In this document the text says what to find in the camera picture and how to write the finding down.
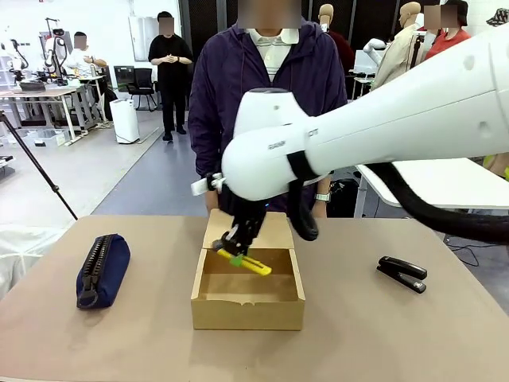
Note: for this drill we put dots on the wooden workbench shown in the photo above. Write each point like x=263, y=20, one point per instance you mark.
x=36, y=93

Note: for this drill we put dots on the white background humanoid robot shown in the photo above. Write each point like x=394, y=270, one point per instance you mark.
x=53, y=51

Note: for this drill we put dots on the black tripod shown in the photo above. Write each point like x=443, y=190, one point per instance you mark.
x=36, y=163

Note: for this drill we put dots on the black office chair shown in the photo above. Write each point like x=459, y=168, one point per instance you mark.
x=141, y=83

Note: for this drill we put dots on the mannequin in beige coat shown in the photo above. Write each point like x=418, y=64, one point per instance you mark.
x=397, y=51

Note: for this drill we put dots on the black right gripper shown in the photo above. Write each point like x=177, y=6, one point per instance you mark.
x=242, y=215

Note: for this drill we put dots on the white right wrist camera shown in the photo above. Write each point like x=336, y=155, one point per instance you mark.
x=204, y=185

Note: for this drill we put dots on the mannequin in dark red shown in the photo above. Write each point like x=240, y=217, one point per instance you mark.
x=338, y=44

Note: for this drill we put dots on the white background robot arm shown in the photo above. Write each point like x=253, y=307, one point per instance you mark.
x=374, y=45

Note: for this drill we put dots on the white air purifier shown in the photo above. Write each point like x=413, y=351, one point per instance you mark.
x=124, y=121

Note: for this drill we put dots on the black bag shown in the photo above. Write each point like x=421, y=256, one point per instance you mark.
x=344, y=199

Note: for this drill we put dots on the person in purple jacket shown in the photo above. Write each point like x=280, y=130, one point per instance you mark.
x=222, y=79

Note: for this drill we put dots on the figure in red shirt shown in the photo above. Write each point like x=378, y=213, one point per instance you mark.
x=447, y=40

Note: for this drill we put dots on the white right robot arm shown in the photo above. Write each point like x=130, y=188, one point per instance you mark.
x=397, y=119

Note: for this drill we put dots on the yellow utility knife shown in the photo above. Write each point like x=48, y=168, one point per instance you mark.
x=254, y=266

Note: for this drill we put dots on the silver wristwatch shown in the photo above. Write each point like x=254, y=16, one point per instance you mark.
x=323, y=196

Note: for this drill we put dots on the person's right hand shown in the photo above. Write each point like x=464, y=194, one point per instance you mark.
x=211, y=201

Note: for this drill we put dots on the person in white shirt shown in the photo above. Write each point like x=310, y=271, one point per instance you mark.
x=79, y=57

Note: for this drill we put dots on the black stapler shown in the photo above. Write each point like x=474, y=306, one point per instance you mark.
x=401, y=272

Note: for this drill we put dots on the navy zipper pencil case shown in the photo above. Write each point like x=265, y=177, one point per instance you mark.
x=105, y=270

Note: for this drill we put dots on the brown cardboard box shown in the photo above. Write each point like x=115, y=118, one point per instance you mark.
x=246, y=314

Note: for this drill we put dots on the person's left hand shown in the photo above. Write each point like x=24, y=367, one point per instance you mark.
x=322, y=209

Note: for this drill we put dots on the person in black clothes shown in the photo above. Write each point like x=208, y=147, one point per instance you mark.
x=171, y=71

